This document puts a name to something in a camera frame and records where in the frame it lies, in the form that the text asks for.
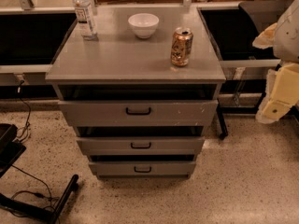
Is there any grey bottom drawer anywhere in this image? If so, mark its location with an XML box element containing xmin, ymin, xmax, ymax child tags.
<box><xmin>89</xmin><ymin>161</ymin><xmax>196</xmax><ymax>176</ymax></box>

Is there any grey top drawer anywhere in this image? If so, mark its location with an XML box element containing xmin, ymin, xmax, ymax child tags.
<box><xmin>59</xmin><ymin>101</ymin><xmax>218</xmax><ymax>127</ymax></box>

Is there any white ceramic bowl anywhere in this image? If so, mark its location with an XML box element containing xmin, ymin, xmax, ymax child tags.
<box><xmin>128</xmin><ymin>13</ymin><xmax>160</xmax><ymax>39</ymax></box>

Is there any grey drawer cabinet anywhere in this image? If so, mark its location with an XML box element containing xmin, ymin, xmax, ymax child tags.
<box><xmin>45</xmin><ymin>4</ymin><xmax>227</xmax><ymax>181</ymax></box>

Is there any grey middle drawer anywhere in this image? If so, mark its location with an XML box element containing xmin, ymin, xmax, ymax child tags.
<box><xmin>77</xmin><ymin>137</ymin><xmax>204</xmax><ymax>156</ymax></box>

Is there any clear plastic water bottle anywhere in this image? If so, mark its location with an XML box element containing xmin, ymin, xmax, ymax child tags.
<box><xmin>72</xmin><ymin>0</ymin><xmax>97</xmax><ymax>40</ymax></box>

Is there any black stand left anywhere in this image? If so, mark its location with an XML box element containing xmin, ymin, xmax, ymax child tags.
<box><xmin>0</xmin><ymin>123</ymin><xmax>80</xmax><ymax>224</ymax></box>

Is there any black cable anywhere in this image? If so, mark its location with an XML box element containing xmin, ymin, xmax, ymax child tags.
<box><xmin>15</xmin><ymin>79</ymin><xmax>33</xmax><ymax>143</ymax></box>

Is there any black table right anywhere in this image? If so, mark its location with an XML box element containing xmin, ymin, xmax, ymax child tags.
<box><xmin>216</xmin><ymin>0</ymin><xmax>299</xmax><ymax>140</ymax></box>

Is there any gold soda can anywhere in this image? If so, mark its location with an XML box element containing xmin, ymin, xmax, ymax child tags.
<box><xmin>170</xmin><ymin>27</ymin><xmax>193</xmax><ymax>66</ymax></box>

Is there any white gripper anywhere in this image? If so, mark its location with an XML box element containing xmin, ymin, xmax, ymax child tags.
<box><xmin>255</xmin><ymin>63</ymin><xmax>299</xmax><ymax>124</ymax></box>

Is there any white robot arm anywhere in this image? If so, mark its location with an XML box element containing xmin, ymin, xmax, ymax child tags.
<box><xmin>252</xmin><ymin>0</ymin><xmax>299</xmax><ymax>124</ymax></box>

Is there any grey drawer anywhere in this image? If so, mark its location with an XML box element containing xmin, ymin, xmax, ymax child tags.
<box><xmin>89</xmin><ymin>161</ymin><xmax>196</xmax><ymax>176</ymax></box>
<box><xmin>59</xmin><ymin>101</ymin><xmax>218</xmax><ymax>127</ymax></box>
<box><xmin>77</xmin><ymin>137</ymin><xmax>204</xmax><ymax>156</ymax></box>

